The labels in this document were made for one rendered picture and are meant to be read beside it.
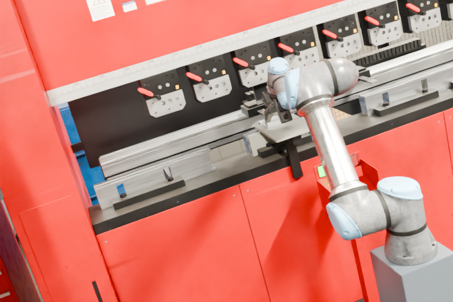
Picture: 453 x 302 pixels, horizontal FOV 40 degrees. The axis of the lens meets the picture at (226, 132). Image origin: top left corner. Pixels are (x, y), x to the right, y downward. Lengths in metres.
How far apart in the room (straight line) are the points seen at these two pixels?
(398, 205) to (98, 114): 1.66
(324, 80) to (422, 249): 0.56
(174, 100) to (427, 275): 1.19
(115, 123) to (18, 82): 0.91
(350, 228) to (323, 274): 1.08
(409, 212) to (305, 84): 0.47
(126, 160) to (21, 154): 0.66
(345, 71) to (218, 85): 0.76
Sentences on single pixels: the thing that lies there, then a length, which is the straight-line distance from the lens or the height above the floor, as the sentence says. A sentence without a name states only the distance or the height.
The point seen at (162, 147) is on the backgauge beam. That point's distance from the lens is 2.80.
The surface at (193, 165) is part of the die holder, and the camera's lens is 2.57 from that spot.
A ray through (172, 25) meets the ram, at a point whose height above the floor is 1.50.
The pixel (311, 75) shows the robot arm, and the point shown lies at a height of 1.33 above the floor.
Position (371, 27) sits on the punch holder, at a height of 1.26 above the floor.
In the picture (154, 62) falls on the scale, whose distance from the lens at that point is 2.45.
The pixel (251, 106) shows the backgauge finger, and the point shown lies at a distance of 2.82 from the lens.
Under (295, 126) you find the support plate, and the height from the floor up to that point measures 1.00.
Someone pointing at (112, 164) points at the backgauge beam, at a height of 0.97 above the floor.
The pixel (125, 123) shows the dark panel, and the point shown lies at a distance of 3.03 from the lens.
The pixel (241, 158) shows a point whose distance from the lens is 2.66.
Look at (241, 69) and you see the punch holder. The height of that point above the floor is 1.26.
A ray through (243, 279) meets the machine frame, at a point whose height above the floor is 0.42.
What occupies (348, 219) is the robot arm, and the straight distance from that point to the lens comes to 1.75.
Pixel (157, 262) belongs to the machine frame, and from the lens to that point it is 2.56.
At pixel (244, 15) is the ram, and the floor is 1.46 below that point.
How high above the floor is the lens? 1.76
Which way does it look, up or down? 17 degrees down
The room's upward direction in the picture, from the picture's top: 15 degrees counter-clockwise
